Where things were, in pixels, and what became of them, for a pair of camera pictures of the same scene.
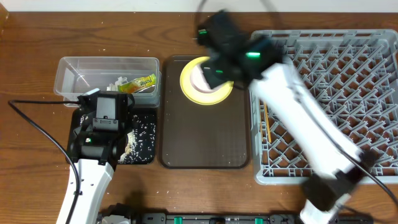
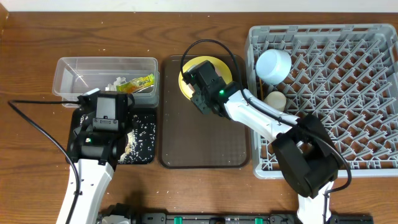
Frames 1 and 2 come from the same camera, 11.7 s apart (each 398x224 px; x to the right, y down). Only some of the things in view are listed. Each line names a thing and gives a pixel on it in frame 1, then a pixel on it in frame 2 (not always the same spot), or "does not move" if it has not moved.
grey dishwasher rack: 354,74 does not move
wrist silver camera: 222,32 to 205,73
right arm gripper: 212,78 to 196,97
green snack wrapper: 137,84 does not move
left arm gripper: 85,130 does not move
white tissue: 114,86 does not move
